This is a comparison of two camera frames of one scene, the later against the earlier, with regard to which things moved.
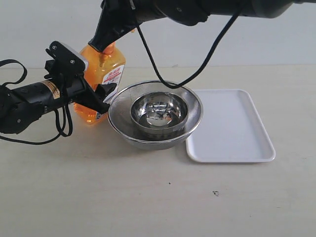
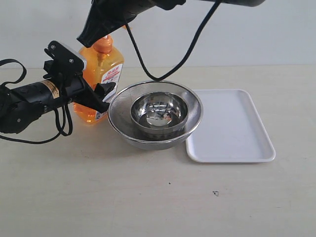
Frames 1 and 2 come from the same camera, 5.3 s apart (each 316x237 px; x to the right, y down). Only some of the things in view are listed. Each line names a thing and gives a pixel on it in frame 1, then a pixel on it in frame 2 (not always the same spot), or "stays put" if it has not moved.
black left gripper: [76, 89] stays put
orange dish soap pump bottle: [106, 67] stays put
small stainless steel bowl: [159, 111] stays put
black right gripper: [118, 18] to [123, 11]
